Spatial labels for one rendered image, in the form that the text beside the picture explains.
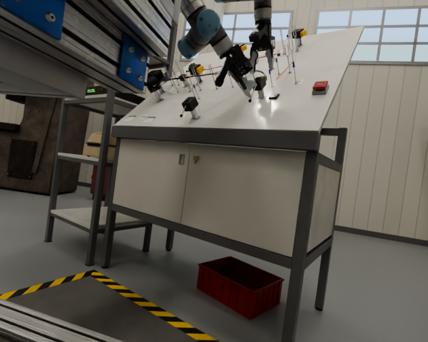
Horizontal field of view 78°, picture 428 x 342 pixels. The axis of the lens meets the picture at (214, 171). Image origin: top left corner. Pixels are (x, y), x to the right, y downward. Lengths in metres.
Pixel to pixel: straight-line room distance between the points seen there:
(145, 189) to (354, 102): 3.69
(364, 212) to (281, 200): 3.49
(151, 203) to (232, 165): 0.52
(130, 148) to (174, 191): 0.43
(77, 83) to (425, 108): 4.57
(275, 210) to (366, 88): 3.77
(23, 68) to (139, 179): 1.06
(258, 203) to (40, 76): 0.82
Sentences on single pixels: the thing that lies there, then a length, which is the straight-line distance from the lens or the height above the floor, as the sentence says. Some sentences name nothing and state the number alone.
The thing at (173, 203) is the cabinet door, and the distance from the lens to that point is 1.33.
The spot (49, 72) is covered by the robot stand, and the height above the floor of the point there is 0.83.
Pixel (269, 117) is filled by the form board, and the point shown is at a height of 0.93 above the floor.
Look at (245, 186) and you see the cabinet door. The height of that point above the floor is 0.63.
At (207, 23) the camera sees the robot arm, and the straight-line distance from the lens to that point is 0.94.
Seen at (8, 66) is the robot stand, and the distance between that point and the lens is 0.54.
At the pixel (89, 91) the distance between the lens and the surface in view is 2.02.
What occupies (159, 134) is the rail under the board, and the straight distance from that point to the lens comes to 1.38.
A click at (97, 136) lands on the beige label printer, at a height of 0.81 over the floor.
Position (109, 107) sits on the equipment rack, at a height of 0.98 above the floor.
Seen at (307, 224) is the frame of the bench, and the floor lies 0.54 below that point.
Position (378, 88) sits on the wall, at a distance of 4.69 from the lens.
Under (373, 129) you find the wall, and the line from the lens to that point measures 4.54.
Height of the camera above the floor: 0.69
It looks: 1 degrees down
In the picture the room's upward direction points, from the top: 7 degrees clockwise
